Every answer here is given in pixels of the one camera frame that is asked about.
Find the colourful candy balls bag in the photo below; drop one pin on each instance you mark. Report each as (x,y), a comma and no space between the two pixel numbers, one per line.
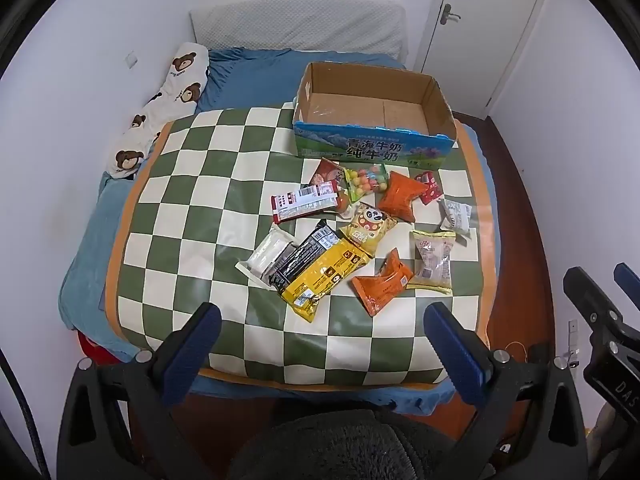
(367,182)

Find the red object under bed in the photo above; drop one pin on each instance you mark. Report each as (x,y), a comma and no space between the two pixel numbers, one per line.
(97,352)

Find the small red snack packet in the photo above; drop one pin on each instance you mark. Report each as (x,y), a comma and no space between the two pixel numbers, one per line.
(429,187)

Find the black snack packet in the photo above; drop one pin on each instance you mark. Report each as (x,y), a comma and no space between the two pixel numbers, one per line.
(300,255)

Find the light blue blanket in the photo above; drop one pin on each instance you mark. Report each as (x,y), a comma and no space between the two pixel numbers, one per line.
(95,240)

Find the bear print pillow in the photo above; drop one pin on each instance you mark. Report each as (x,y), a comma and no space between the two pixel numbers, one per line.
(175,85)

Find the blue printed cardboard box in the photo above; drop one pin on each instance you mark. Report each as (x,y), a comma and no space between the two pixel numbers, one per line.
(370,110)

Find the white door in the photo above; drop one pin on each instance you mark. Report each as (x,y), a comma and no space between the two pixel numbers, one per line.
(480,35)

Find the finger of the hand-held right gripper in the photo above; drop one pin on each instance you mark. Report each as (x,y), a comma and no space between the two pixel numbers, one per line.
(629,282)
(592,302)

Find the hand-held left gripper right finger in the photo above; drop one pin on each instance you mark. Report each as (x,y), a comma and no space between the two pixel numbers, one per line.
(457,355)

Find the long red white packet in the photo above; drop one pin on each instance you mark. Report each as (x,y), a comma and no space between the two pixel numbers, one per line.
(300,202)

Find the white wall socket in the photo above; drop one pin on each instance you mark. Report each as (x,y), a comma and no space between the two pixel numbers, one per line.
(572,342)
(131,59)

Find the pale yellow cake packet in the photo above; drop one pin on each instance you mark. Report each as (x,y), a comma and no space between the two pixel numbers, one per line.
(432,260)

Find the small white snack packet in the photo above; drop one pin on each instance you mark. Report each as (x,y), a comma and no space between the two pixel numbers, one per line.
(456,215)

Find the white padded headboard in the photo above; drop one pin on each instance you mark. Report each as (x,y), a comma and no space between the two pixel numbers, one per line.
(300,25)

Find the brown pastry snack packet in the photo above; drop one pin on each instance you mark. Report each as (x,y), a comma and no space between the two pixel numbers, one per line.
(325,174)

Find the yellow panda print packet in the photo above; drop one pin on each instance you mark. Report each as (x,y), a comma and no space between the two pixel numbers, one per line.
(367,225)

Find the large yellow black packet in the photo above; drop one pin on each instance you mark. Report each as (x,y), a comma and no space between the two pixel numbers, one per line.
(325,275)

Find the white clear snack packet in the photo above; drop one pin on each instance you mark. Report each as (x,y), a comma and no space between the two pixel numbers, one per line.
(265,255)

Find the dark fuzzy cloth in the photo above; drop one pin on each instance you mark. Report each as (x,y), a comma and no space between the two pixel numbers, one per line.
(350,445)

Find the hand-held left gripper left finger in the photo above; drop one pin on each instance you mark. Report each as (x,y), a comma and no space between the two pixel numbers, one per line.
(192,355)

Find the blue bed sheet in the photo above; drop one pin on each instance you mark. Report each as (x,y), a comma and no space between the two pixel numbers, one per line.
(250,80)

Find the orange snack packet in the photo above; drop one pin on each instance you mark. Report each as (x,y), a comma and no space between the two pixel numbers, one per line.
(382,285)
(400,197)

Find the green white checkered blanket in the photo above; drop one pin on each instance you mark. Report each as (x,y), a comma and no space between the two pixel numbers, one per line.
(200,200)

